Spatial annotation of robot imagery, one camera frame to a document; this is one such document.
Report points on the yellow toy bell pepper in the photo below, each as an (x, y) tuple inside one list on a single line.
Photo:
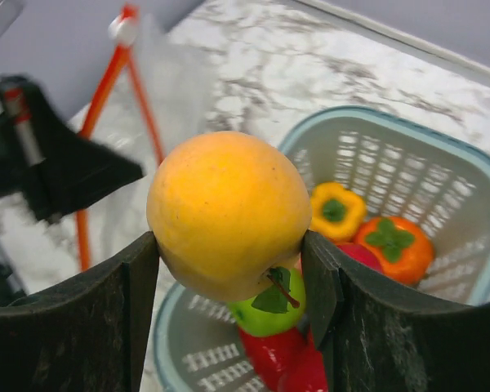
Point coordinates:
[(337, 212)]

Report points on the clear zip bag orange zipper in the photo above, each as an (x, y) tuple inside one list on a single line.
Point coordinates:
[(153, 95)]

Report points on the blue white plastic basket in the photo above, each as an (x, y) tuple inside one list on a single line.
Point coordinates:
[(404, 169)]

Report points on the yellow orange toy peach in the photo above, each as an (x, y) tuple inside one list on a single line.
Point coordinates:
[(225, 208)]

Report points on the orange toy persimmon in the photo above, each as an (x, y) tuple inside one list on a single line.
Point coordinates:
[(404, 251)]

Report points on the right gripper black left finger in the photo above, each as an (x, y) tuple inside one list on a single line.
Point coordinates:
[(88, 333)]

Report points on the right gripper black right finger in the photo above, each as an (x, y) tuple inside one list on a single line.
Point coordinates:
[(378, 335)]

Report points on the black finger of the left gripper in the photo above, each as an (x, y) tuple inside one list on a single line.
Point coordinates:
[(58, 171)]

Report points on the red toy pepper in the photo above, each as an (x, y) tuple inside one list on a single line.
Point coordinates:
[(287, 361)]

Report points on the green toy apple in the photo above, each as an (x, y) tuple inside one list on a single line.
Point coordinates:
[(259, 323)]

